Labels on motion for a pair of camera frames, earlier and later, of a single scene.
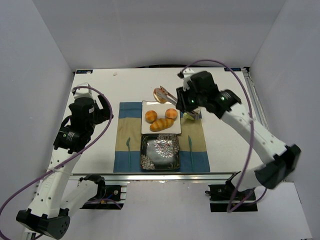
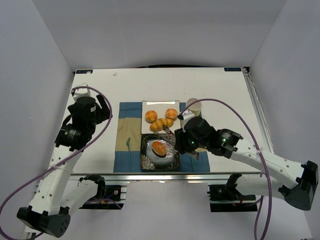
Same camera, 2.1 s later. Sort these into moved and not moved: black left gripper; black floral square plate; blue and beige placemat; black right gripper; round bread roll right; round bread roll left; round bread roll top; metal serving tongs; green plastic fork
Moved: round bread roll top; metal serving tongs; black right gripper
Not moved: black floral square plate; black left gripper; round bread roll right; green plastic fork; round bread roll left; blue and beige placemat
